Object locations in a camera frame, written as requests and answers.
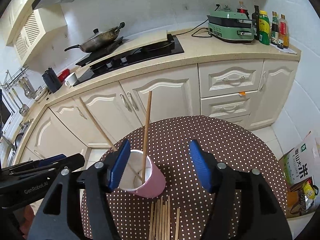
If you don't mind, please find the pink utensil cup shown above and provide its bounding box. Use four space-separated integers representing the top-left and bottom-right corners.
119 150 166 198

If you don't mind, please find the brown polka dot tablecloth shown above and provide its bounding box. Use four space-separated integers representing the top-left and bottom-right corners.
81 115 289 240

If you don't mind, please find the hanging utensil rack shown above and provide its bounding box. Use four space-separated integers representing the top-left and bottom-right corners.
1 65 35 119

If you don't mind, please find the black knife block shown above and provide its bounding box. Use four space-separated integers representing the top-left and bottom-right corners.
42 67 62 93

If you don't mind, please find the white mug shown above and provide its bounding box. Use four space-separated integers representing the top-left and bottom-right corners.
65 73 78 88

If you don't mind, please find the red container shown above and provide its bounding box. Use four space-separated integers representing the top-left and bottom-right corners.
57 68 70 83

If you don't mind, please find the cardboard rice box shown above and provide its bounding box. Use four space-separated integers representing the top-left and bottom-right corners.
279 131 319 218

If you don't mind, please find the black gas cooktop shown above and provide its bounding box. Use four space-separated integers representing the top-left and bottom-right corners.
73 34 184 87

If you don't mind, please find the black wok with lid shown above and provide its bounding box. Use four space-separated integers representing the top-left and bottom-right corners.
64 22 125 53

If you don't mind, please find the green electric grill appliance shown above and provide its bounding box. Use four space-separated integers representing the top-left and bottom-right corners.
207 4 254 43

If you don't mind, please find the dark sauce bottle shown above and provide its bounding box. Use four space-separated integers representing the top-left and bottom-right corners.
271 11 279 45

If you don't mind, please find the yellow green oil bottle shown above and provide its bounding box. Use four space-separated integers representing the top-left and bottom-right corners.
259 10 270 45

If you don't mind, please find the red label vinegar bottle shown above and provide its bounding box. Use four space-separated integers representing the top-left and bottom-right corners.
277 14 289 49

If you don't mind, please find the dark oil bottle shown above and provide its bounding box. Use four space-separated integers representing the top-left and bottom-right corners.
252 5 260 41

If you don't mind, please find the red topped bottle behind grill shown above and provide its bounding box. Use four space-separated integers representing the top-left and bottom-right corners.
237 1 249 18

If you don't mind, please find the black power cable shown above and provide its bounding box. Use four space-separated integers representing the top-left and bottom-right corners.
167 18 213 38

